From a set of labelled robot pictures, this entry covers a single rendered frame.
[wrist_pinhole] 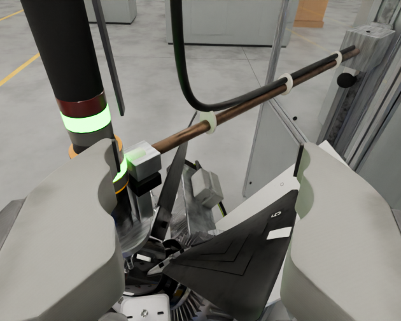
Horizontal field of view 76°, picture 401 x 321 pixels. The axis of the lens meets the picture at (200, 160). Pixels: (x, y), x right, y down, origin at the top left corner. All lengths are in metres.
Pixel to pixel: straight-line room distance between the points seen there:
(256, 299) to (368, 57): 0.54
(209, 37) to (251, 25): 0.87
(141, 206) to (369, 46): 0.55
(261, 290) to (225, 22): 5.72
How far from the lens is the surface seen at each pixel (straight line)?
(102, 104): 0.20
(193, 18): 5.83
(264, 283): 0.31
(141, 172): 0.26
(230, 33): 5.95
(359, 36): 0.67
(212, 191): 0.77
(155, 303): 0.56
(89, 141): 0.21
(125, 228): 0.30
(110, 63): 0.19
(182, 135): 0.29
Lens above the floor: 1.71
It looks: 41 degrees down
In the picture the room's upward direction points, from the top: 3 degrees clockwise
